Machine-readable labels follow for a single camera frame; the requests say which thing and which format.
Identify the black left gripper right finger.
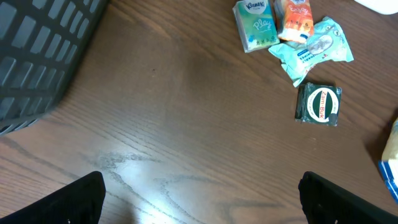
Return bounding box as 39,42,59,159
298,171,397,224

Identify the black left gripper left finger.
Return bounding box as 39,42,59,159
1,171,106,224

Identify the yellow snack chip bag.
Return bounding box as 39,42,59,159
378,119,398,202

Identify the dark green Zam-Buk tin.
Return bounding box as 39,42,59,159
295,83,343,126

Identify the teal wet wipes pack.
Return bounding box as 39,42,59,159
269,17,354,87

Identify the orange Kleenex tissue pack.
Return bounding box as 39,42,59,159
274,0,314,44

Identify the green Kleenex tissue pack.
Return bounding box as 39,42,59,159
233,0,280,53

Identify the white barcode scanner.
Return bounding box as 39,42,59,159
355,0,398,15

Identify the grey plastic mesh basket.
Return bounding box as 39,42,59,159
1,0,108,136

